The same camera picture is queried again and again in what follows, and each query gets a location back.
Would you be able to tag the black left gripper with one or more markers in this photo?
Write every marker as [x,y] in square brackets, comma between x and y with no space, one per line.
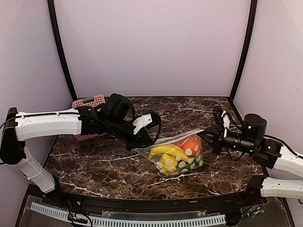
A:
[138,140]

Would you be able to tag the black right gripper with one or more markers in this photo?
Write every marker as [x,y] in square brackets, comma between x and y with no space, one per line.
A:
[215,141]

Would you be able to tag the clear zip top bag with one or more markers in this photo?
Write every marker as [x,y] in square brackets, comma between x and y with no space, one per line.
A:
[177,140]

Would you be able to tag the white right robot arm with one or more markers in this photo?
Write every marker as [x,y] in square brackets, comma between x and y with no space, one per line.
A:
[268,152]

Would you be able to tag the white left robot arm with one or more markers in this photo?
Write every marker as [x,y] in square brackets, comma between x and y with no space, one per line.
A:
[26,137]

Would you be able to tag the orange fake fruit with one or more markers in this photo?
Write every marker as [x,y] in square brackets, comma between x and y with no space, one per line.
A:
[192,146]

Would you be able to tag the green fake watermelon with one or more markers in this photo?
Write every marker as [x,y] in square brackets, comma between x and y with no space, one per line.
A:
[195,162]

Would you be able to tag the yellow fake lemon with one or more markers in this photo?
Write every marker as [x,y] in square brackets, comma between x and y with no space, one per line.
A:
[167,164]

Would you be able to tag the yellow fake banana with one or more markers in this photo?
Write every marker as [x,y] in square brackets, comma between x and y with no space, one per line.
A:
[170,149]

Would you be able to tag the pink perforated plastic basket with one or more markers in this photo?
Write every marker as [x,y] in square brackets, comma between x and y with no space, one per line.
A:
[93,101]

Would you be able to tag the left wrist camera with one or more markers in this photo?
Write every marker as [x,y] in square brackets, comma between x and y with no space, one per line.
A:
[120,108]

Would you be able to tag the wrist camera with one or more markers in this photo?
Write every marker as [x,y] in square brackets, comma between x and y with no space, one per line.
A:
[241,123]
[120,108]

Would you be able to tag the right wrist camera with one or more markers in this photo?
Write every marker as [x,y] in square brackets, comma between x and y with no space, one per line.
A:
[241,123]

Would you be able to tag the black front rail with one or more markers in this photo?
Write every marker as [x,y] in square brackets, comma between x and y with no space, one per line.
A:
[89,204]

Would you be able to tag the white slotted cable duct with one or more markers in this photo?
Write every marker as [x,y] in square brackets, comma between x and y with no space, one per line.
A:
[122,219]

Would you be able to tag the black frame post right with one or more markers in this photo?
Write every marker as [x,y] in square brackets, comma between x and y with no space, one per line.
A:
[245,49]

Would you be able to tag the black frame post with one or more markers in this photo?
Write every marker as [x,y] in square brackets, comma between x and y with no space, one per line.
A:
[245,49]
[60,50]

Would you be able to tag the black frame post left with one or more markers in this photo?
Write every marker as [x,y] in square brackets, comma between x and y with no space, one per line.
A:
[60,50]

